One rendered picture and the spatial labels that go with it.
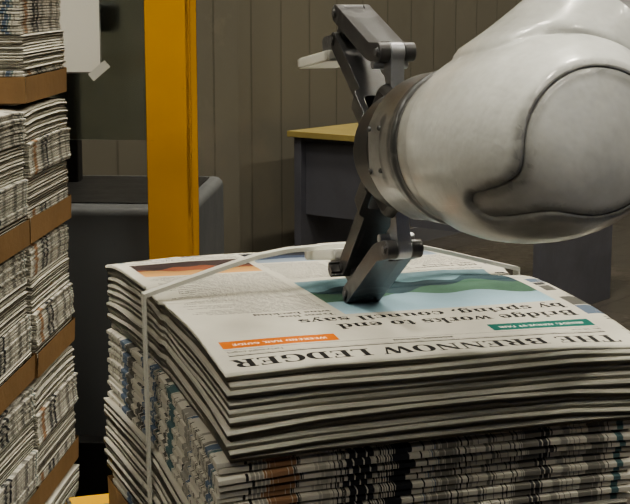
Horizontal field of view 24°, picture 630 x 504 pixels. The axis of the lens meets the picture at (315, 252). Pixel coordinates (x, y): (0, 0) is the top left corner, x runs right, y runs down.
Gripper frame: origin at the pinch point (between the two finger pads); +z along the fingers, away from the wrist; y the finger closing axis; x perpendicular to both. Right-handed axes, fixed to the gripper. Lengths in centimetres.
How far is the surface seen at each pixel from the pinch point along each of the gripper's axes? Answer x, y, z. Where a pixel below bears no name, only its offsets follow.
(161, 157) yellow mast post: 27, -3, 185
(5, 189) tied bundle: -10, 2, 127
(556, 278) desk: 227, 45, 406
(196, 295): -10.0, 9.6, -0.1
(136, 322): -13.2, 11.8, 6.2
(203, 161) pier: 104, -5, 469
